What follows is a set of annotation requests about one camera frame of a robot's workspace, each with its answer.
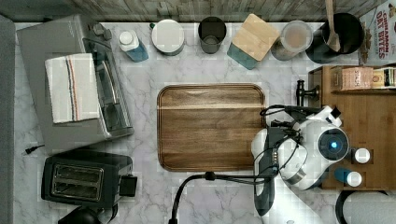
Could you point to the black toaster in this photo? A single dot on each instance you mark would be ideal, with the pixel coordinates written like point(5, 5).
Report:
point(88, 178)

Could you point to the wooden cutting board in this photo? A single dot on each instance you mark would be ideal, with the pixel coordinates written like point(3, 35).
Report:
point(208, 127)

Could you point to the white lidded canister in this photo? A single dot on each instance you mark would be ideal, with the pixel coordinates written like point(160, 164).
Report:
point(167, 37)

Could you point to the cinnamon oat bites cereal box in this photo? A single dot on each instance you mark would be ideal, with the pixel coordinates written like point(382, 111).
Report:
point(379, 44)

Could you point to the pink tea box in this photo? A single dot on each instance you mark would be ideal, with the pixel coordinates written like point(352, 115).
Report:
point(353, 78)

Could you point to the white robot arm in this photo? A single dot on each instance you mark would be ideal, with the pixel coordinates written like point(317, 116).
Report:
point(295, 155)

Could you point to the white cap spice jar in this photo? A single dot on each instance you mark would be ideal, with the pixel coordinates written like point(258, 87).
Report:
point(361, 155)

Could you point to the black power plug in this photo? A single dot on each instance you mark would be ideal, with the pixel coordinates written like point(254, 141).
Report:
point(29, 150)

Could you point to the teal box wooden lid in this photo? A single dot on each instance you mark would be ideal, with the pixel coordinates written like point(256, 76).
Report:
point(252, 41)

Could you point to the black drawer handle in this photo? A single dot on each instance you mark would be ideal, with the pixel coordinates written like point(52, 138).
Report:
point(302, 93)

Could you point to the black ring robot base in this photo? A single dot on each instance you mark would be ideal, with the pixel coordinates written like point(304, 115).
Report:
point(365, 207)

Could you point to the silver toaster oven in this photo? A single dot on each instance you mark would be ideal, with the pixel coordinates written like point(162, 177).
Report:
point(72, 35)

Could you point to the black utensil crock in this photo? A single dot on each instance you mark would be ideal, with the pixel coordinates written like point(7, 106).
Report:
point(350, 32)

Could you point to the dark grey cup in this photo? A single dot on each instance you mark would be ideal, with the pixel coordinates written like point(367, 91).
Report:
point(211, 31)

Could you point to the black round base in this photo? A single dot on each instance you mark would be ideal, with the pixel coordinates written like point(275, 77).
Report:
point(90, 215)

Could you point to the yellow black box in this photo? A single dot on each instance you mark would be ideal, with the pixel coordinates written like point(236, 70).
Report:
point(384, 78)

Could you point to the striped white dish towel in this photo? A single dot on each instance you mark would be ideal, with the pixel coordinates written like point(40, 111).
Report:
point(72, 88)

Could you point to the glass jar clear lid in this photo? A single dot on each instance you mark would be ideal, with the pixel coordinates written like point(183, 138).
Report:
point(295, 38)

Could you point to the wooden spoon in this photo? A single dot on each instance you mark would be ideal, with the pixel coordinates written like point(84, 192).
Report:
point(333, 39)

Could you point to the blue bottle white cap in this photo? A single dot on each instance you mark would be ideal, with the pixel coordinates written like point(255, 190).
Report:
point(133, 46)

